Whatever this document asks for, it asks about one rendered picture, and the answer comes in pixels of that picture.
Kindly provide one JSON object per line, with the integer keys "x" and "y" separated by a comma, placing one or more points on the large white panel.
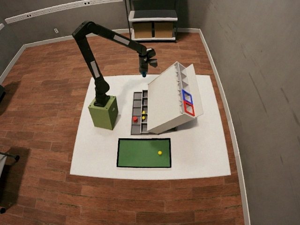
{"x": 163, "y": 101}

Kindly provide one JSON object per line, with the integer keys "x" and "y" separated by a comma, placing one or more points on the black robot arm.
{"x": 102, "y": 87}

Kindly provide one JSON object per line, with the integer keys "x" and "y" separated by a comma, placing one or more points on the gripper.
{"x": 142, "y": 70}

